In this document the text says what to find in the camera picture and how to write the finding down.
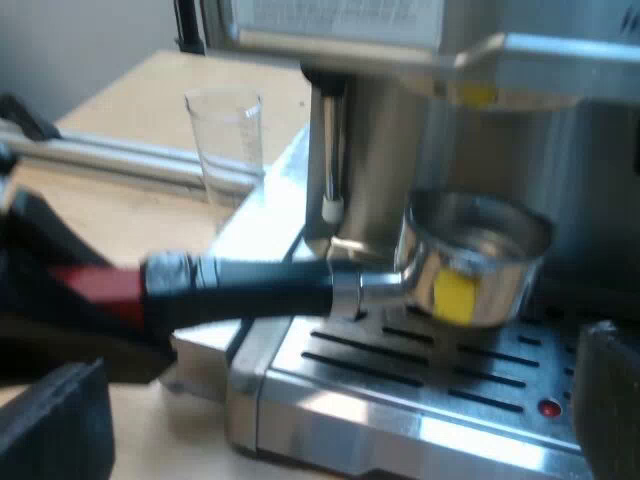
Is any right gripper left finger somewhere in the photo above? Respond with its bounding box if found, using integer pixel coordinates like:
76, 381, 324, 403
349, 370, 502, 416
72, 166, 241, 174
0, 357, 117, 480

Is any clear measuring glass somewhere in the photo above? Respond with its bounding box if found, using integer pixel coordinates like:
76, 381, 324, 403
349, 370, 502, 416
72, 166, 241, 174
182, 87, 266, 236

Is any steel espresso machine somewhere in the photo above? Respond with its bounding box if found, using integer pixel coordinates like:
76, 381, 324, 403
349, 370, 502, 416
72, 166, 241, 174
207, 0, 640, 480

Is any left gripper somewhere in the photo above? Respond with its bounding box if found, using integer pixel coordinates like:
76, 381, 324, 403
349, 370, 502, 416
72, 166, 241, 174
0, 189, 179, 387

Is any filter holder with red-ended handle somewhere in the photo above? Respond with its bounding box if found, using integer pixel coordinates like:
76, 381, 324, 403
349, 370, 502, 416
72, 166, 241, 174
49, 188, 557, 332

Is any metal block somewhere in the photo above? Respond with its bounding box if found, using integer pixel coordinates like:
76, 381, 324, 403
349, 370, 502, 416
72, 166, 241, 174
168, 318, 252, 397

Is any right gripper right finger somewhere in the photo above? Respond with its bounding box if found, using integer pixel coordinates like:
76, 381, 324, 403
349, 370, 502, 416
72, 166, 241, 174
573, 319, 640, 480

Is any aluminium rail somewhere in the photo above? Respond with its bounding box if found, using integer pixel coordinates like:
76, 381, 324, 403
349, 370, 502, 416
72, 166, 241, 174
0, 127, 257, 195

